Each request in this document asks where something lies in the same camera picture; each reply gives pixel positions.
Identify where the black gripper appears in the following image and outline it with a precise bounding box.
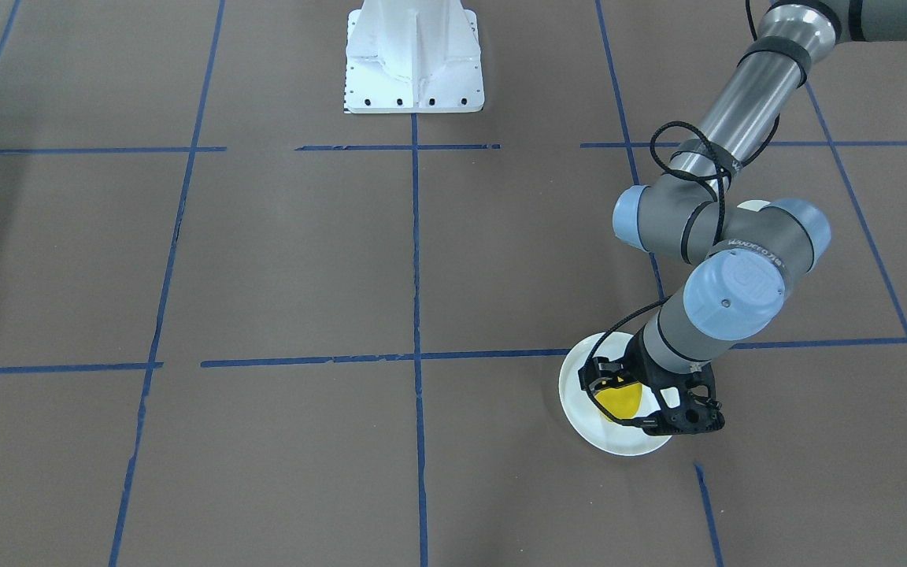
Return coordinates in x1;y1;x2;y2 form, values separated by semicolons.
577;329;706;402

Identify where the yellow lemon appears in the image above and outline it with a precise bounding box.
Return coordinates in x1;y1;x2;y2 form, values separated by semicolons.
594;383;643;422

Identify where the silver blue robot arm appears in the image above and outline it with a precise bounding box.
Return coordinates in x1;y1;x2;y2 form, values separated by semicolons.
579;1;907;392

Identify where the white plate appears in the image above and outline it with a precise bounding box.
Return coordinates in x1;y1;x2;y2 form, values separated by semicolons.
558;334;671;457

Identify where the white bowl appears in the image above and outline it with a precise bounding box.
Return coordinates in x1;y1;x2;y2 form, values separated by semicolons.
736;198;770;213

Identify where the brown paper table cover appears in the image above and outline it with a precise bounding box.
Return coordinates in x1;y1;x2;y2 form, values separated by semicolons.
0;1;907;566

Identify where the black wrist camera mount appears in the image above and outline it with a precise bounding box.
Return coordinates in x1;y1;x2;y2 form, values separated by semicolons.
632;366;726;435

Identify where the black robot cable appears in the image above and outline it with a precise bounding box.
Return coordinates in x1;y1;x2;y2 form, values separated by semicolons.
579;120;782;426

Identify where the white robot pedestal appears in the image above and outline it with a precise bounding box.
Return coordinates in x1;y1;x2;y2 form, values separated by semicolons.
343;1;486;114

